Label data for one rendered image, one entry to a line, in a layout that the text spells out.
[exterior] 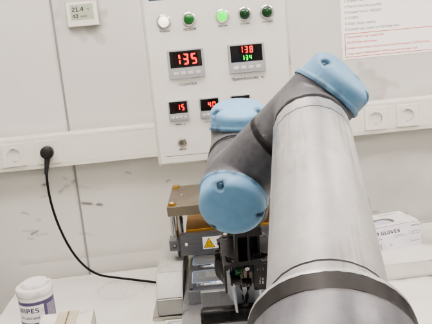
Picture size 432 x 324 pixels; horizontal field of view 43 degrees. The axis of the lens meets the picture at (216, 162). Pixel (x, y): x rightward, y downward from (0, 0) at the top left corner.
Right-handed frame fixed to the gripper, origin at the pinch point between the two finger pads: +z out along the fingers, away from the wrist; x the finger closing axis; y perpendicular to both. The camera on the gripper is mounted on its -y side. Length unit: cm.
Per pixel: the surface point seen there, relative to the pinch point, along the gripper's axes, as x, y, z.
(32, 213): -57, -81, 31
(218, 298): -4.1, -3.2, 1.8
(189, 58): -4, -54, -23
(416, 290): 49, -37, 39
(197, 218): -6.1, -30.6, 4.3
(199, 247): -6.3, -21.3, 4.8
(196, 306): -8.0, -5.6, 5.5
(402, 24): 63, -96, -14
